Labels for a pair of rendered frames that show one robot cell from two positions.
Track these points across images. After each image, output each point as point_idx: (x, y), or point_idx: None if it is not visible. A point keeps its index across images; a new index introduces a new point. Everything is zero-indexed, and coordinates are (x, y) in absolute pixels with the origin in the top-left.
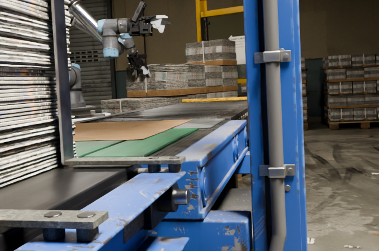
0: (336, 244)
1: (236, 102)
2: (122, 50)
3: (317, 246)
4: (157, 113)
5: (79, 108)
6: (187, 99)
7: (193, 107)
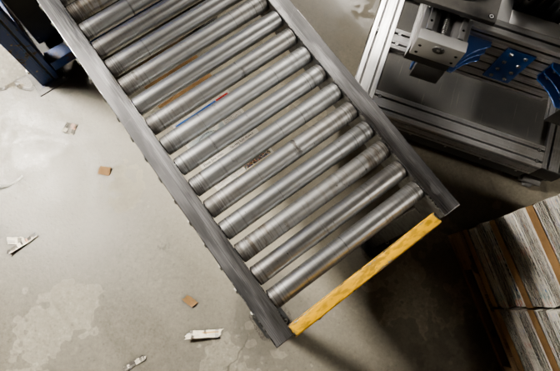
0: (159, 357)
1: (259, 233)
2: None
3: (175, 329)
4: None
5: None
6: (422, 222)
7: (222, 74)
